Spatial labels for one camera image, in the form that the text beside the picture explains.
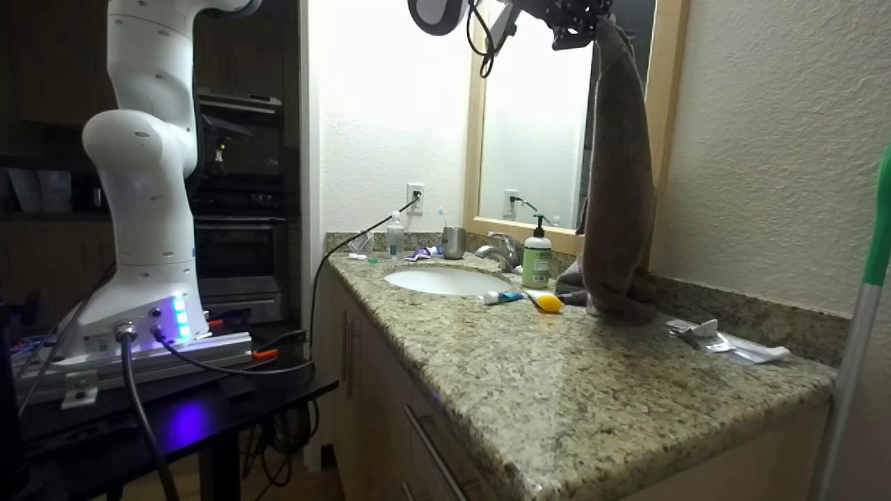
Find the wooden vanity cabinet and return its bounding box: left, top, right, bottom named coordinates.
left=315, top=260, right=829, bottom=501

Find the black power cable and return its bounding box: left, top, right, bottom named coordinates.
left=304, top=193, right=424, bottom=373

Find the black robot table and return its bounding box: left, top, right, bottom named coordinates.
left=0, top=371, right=337, bottom=501

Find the green white toothpaste tube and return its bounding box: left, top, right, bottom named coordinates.
left=482, top=289, right=527, bottom=307

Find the yellow small object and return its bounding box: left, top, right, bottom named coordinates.
left=527, top=289, right=562, bottom=314

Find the metal cup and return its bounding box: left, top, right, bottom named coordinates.
left=443, top=225, right=465, bottom=260

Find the dark shelving unit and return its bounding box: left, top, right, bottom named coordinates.
left=0, top=0, right=298, bottom=326

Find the green and white mop handle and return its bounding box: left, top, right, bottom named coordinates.
left=811, top=150, right=891, bottom=501

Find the white wall outlet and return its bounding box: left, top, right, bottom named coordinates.
left=406, top=181, right=425, bottom=218

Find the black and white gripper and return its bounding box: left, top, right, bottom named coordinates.
left=541, top=0, right=612, bottom=50

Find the clear solution bottle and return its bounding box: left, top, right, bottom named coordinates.
left=385, top=213, right=406, bottom=260

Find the grey towel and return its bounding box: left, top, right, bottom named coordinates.
left=555, top=18, right=656, bottom=324

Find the white oval sink basin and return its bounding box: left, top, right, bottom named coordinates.
left=385, top=267, right=510, bottom=295

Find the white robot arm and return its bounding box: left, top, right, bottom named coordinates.
left=58, top=0, right=261, bottom=366

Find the wood framed mirror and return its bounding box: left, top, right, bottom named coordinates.
left=465, top=0, right=690, bottom=263

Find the chrome faucet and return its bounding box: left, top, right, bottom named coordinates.
left=475, top=232, right=521, bottom=273

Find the crumpled white paper wrapper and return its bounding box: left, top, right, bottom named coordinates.
left=666, top=319, right=790, bottom=366

